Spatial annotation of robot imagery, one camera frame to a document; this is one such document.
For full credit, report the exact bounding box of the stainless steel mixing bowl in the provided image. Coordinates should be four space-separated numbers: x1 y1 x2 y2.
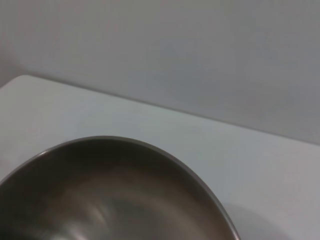
0 135 240 240

